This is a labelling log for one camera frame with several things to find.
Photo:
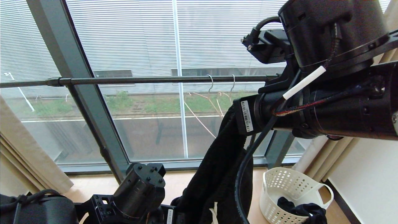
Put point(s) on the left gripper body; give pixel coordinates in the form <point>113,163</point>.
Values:
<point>163,216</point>

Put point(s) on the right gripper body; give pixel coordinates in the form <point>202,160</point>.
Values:
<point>279,112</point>

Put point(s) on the black garment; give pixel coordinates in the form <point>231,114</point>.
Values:
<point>217,171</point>

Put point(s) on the pink clothes hanger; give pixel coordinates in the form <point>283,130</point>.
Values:
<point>199,118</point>
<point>234,82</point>

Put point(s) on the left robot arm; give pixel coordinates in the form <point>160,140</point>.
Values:
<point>140,193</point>

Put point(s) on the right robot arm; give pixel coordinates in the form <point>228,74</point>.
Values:
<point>342,31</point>

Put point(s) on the white laundry basket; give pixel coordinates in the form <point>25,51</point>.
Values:
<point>289,183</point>

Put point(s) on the black clothes rack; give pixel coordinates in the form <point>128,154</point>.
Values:
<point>140,80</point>

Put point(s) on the beige curtain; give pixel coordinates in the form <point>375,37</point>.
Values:
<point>326,155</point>
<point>28,155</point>

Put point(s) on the window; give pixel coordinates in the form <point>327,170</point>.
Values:
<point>65,46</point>

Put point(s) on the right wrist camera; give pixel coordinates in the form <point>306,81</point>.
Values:
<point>270,46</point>

